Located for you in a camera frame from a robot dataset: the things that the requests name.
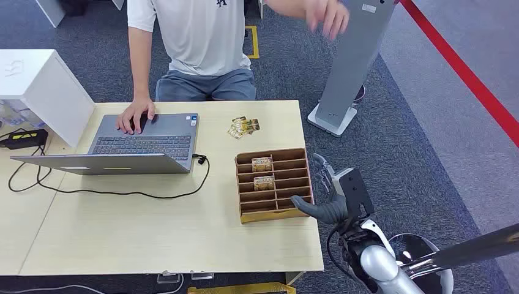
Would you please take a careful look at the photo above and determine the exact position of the black power adapter yellow label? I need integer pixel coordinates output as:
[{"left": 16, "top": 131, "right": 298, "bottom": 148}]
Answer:
[{"left": 0, "top": 129, "right": 49, "bottom": 151}]

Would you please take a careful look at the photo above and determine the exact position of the brown wooden card holder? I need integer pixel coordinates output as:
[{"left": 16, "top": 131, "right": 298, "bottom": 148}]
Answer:
[{"left": 235, "top": 148, "right": 315, "bottom": 224}]

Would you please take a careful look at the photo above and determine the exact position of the white floor cable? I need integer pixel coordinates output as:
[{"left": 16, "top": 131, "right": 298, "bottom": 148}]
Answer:
[{"left": 0, "top": 275, "right": 185, "bottom": 294}]

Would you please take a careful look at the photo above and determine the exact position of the grey standing sign panel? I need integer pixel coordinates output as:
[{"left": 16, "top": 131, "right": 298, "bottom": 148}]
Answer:
[{"left": 307, "top": 0, "right": 397, "bottom": 138}]

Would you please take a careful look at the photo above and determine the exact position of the grey laptop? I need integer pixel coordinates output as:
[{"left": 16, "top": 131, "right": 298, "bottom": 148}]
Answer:
[{"left": 10, "top": 113, "right": 200, "bottom": 176}]

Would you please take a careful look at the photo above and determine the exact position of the dark metal pole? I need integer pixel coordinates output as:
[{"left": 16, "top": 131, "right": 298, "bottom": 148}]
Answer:
[{"left": 399, "top": 223, "right": 519, "bottom": 281}]

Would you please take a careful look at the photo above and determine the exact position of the white box cabinet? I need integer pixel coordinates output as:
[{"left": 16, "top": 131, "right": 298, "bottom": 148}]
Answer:
[{"left": 0, "top": 49, "right": 97, "bottom": 148}]

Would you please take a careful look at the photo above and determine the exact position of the white furniture panel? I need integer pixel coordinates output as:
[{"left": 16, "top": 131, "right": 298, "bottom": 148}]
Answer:
[{"left": 35, "top": 0, "right": 66, "bottom": 28}]

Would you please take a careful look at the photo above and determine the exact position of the black laptop power cable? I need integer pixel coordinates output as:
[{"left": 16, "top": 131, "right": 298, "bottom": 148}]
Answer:
[{"left": 8, "top": 144, "right": 211, "bottom": 200}]

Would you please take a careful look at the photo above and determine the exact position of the round glossy black base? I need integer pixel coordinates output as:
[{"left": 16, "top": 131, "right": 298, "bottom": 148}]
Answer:
[{"left": 388, "top": 233, "right": 455, "bottom": 294}]

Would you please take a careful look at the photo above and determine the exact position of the person's left hand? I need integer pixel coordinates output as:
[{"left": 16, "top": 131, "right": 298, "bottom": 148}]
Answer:
[{"left": 305, "top": 0, "right": 350, "bottom": 42}]

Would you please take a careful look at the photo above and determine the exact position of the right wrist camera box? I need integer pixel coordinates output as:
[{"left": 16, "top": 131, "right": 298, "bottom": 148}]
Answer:
[{"left": 331, "top": 167, "right": 375, "bottom": 220}]

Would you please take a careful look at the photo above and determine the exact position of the person's right hand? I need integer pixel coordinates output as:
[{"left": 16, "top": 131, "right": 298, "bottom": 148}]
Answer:
[{"left": 116, "top": 96, "right": 157, "bottom": 135}]

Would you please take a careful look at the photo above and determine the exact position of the person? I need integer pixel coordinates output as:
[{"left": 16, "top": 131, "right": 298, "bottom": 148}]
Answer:
[{"left": 116, "top": 0, "right": 350, "bottom": 135}]

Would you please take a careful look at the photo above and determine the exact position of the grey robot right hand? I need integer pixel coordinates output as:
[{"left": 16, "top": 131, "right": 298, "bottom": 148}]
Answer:
[{"left": 290, "top": 153, "right": 349, "bottom": 225}]

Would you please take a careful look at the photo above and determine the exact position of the clear plastic packaging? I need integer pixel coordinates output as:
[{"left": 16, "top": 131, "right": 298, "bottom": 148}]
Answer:
[{"left": 0, "top": 99, "right": 46, "bottom": 129}]

